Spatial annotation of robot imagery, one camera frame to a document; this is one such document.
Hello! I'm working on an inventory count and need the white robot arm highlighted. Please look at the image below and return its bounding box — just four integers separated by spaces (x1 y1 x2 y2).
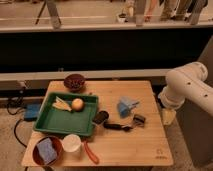
158 62 213 125

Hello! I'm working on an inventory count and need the white paper cup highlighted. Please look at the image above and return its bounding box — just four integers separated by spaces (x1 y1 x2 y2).
62 134 81 153

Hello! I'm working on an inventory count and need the dark red bowl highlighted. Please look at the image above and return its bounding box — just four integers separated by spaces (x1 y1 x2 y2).
64 74 85 92

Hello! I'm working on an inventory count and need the green plastic tray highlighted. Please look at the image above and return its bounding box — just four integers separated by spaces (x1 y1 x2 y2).
34 92 98 136

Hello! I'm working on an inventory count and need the black cable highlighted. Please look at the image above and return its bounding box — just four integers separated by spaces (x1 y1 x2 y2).
6 87 28 148

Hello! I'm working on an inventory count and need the black small cup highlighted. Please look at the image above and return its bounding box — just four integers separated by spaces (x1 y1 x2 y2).
93 111 109 125

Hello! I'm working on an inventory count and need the small black clip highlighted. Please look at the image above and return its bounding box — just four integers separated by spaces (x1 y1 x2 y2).
133 114 146 127

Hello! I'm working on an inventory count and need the blue box on floor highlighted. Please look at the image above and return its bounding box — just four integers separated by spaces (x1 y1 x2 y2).
24 104 41 121

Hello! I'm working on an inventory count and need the yellow apple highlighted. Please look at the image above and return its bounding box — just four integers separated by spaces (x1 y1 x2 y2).
71 98 84 111

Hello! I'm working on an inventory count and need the blue sponge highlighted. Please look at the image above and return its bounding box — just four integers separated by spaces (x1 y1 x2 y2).
37 138 57 165

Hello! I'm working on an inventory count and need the wooden folding table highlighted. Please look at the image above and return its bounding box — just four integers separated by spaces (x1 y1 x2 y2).
22 81 173 167

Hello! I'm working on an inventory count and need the yellow banana peel toy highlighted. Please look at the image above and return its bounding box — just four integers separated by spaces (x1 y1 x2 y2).
52 97 71 111

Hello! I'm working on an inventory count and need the brown bowl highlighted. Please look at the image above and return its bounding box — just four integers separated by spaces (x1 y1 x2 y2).
32 136 62 166

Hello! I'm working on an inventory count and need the black handled tool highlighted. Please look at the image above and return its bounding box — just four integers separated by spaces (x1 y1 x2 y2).
103 122 133 132

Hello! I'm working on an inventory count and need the blue crumpled cloth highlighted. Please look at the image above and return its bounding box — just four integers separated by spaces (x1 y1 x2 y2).
117 96 139 118

